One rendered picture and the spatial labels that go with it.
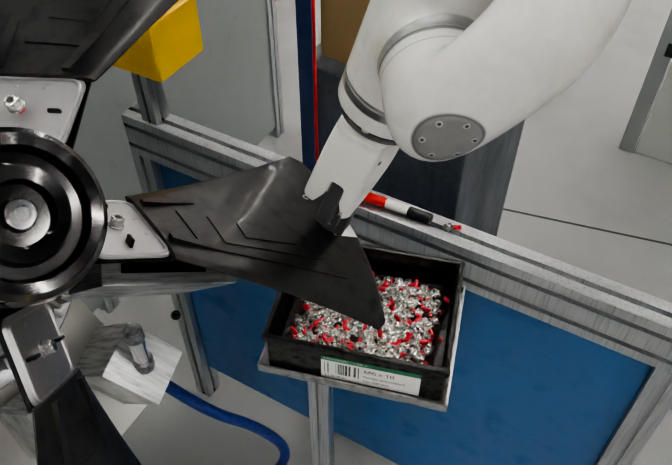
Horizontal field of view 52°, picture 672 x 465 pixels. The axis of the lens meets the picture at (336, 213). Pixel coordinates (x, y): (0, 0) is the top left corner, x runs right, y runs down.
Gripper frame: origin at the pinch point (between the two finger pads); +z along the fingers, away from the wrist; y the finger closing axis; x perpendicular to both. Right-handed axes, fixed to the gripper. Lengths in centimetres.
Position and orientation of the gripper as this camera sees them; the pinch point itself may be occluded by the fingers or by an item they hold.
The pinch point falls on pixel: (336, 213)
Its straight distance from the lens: 69.7
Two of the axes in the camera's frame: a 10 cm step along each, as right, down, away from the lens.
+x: 8.4, 5.4, -1.1
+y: -4.8, 6.2, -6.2
